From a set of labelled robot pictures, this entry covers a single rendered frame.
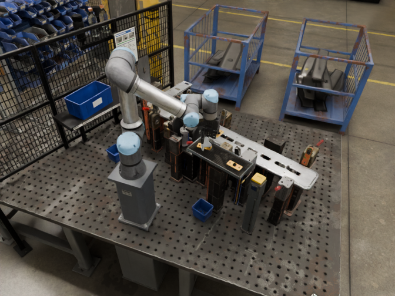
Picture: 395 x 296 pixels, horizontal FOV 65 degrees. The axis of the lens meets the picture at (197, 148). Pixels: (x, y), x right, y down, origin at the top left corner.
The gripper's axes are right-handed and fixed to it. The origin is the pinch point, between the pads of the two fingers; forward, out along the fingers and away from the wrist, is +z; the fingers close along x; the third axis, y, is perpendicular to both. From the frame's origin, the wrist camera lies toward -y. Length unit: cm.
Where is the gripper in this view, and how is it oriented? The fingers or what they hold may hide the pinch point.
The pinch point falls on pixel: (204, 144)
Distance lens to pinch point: 180.8
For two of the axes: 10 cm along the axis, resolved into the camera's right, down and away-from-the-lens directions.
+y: 9.4, 2.5, -2.5
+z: -0.2, 7.5, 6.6
